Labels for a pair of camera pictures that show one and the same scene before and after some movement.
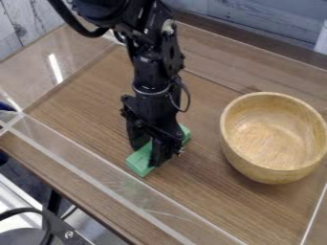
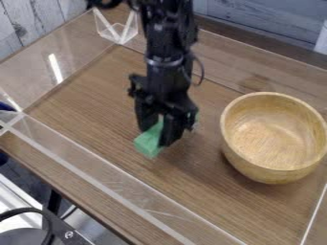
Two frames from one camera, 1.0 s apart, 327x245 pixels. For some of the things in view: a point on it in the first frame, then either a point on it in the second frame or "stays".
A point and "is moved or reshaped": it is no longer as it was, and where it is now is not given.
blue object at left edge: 4,106 stays
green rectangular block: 139,160 is moved or reshaped
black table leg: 55,201 stays
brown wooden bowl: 273,136 stays
